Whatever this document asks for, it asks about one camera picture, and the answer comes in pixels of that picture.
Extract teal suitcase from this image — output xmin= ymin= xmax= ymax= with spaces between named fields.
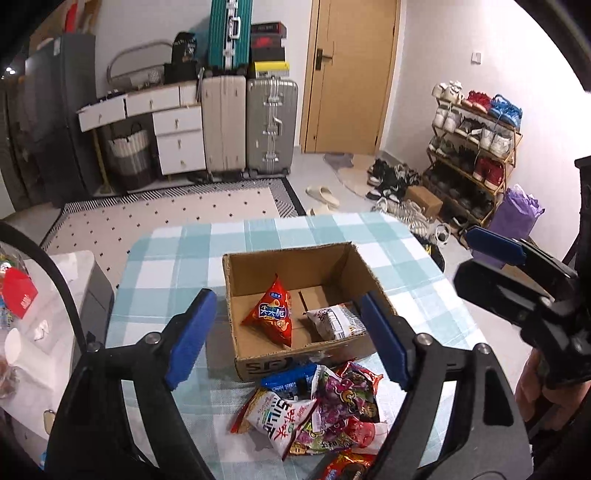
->
xmin=208 ymin=0 xmax=254 ymax=72

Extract dotted rug with striped border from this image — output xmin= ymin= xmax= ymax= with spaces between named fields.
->
xmin=39 ymin=178 xmax=308 ymax=252

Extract black shoe box red logo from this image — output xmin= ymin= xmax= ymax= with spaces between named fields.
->
xmin=249 ymin=36 xmax=286 ymax=63

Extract white red snack packet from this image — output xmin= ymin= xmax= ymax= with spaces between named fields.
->
xmin=231 ymin=388 xmax=319 ymax=460

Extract black bag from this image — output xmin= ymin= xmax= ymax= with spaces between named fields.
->
xmin=172 ymin=31 xmax=198 ymax=65

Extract silver suitcase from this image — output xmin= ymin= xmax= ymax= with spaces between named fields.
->
xmin=245 ymin=76 xmax=299 ymax=178

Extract small brown carton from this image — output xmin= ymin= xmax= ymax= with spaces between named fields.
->
xmin=405 ymin=185 xmax=444 ymax=219

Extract blue snack packet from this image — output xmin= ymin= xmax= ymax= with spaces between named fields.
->
xmin=261 ymin=363 xmax=324 ymax=400

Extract white grey snack packet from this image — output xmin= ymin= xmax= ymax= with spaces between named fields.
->
xmin=305 ymin=303 xmax=368 ymax=341

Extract yellow box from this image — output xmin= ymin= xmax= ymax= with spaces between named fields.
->
xmin=247 ymin=61 xmax=291 ymax=79

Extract purple bag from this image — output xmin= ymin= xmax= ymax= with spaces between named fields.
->
xmin=487 ymin=185 xmax=546 ymax=243

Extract grey cabinet with white top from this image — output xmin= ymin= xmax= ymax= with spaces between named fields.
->
xmin=0 ymin=249 xmax=115 ymax=462

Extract pink snack packet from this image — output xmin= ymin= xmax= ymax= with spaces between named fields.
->
xmin=344 ymin=418 xmax=389 ymax=450

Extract red triangular snack packet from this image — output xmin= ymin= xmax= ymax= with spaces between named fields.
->
xmin=240 ymin=273 xmax=294 ymax=347

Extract rows of assorted sneakers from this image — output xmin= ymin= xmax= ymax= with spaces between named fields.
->
xmin=427 ymin=80 xmax=523 ymax=222

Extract flat brown cardboard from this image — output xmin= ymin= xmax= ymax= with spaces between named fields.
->
xmin=30 ymin=0 xmax=102 ymax=51

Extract grey refrigerator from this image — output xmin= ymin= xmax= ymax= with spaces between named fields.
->
xmin=23 ymin=33 xmax=109 ymax=204

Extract wooden shoe rack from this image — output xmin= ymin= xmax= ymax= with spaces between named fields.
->
xmin=422 ymin=80 xmax=522 ymax=232

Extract pile of black white shoes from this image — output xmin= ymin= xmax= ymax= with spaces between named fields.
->
xmin=367 ymin=159 xmax=451 ymax=243

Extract white paper sheet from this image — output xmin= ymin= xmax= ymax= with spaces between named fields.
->
xmin=18 ymin=344 xmax=75 ymax=393

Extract flat black shoe box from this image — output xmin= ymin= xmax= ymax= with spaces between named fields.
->
xmin=252 ymin=21 xmax=287 ymax=38

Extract multicoloured candy packet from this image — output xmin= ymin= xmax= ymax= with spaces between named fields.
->
xmin=286 ymin=429 xmax=361 ymax=457

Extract wooden door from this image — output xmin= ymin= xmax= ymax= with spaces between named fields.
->
xmin=299 ymin=0 xmax=402 ymax=156

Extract beige grey doormat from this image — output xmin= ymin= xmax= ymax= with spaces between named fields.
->
xmin=323 ymin=152 xmax=377 ymax=197

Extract beige suitcase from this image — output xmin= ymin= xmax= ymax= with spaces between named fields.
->
xmin=201 ymin=74 xmax=247 ymax=181

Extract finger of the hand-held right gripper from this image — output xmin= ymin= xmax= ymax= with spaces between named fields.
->
xmin=464 ymin=226 xmax=578 ymax=282
xmin=452 ymin=260 xmax=555 ymax=326

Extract arched metal frame mirror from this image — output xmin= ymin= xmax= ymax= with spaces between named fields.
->
xmin=107 ymin=41 xmax=172 ymax=86

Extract white desk with drawers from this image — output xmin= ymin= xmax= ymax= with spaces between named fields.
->
xmin=76 ymin=80 xmax=207 ymax=195

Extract dark tall cabinet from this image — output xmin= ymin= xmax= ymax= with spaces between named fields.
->
xmin=0 ymin=69 xmax=33 ymax=217

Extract brown cardboard box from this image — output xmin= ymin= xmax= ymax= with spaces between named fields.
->
xmin=222 ymin=242 xmax=398 ymax=383

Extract red paper box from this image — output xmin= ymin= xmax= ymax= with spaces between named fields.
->
xmin=0 ymin=268 xmax=38 ymax=319

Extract person's right hand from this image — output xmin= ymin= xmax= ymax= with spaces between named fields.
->
xmin=515 ymin=348 xmax=578 ymax=432

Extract purple snack packet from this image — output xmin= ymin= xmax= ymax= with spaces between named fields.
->
xmin=311 ymin=361 xmax=384 ymax=430

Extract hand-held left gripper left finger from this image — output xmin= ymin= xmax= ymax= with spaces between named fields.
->
xmin=46 ymin=288 xmax=218 ymax=480

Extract grey white laundry basket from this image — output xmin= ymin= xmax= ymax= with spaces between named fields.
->
xmin=107 ymin=122 xmax=155 ymax=190

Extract black cable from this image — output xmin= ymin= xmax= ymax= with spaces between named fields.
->
xmin=0 ymin=222 xmax=90 ymax=354

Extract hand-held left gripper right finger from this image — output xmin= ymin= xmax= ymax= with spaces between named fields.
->
xmin=314 ymin=293 xmax=534 ymax=480

